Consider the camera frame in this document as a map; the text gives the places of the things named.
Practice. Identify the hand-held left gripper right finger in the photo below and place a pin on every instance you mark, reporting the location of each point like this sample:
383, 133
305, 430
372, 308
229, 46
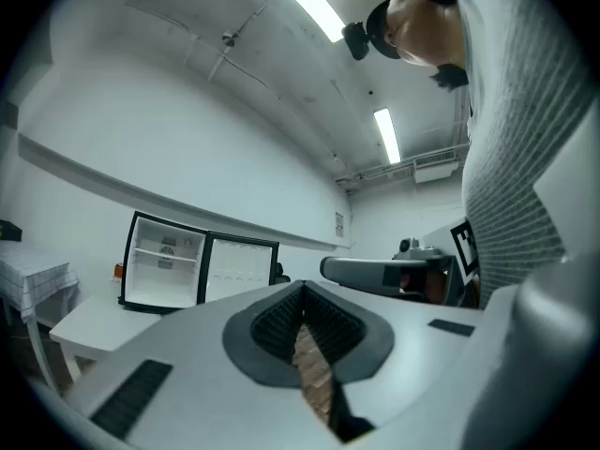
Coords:
412, 359

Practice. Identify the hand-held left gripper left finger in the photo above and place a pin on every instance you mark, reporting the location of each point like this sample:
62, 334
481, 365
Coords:
197, 382

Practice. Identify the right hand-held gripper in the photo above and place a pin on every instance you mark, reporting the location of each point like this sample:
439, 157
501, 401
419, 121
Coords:
461, 251

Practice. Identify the black mini fridge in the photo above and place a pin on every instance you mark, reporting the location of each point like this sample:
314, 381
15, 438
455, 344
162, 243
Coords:
244, 270

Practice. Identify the white fridge shelf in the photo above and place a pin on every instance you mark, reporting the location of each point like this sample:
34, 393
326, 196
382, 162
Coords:
164, 254

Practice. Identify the person's right hand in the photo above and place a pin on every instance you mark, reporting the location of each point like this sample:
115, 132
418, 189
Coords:
429, 286

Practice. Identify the black chair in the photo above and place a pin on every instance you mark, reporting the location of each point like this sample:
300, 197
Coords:
281, 274

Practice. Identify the ceiling pipes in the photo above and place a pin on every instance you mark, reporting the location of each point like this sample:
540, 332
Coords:
375, 174

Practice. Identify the white low table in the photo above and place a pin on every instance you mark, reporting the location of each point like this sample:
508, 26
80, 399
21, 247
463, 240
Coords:
100, 324

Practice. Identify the white air conditioner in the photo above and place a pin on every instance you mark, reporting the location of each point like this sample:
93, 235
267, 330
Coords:
436, 167

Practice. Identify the orange container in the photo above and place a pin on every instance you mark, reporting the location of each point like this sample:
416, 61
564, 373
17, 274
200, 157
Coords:
119, 271

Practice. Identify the short ceiling light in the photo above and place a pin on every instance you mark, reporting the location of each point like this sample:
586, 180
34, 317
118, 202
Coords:
387, 134

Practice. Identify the checkered tablecloth table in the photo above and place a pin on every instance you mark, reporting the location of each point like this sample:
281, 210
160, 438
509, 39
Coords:
33, 270

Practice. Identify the grey knitted sweater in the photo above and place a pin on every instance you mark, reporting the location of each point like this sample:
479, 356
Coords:
511, 134

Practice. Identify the black box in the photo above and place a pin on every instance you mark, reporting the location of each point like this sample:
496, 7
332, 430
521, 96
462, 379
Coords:
8, 231

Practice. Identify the black headband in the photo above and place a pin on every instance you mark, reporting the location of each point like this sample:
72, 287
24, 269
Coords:
377, 31

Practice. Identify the person's head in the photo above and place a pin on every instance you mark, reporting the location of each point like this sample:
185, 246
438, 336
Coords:
422, 31

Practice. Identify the ceiling smoke detector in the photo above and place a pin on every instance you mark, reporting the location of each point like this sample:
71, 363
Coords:
229, 38

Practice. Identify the long ceiling light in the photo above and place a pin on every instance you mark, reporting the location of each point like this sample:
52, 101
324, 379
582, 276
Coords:
309, 3

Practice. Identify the wall poster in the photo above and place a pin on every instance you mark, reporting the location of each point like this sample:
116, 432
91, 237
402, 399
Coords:
340, 224

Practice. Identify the black head camera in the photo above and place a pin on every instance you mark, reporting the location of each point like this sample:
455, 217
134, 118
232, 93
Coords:
356, 40

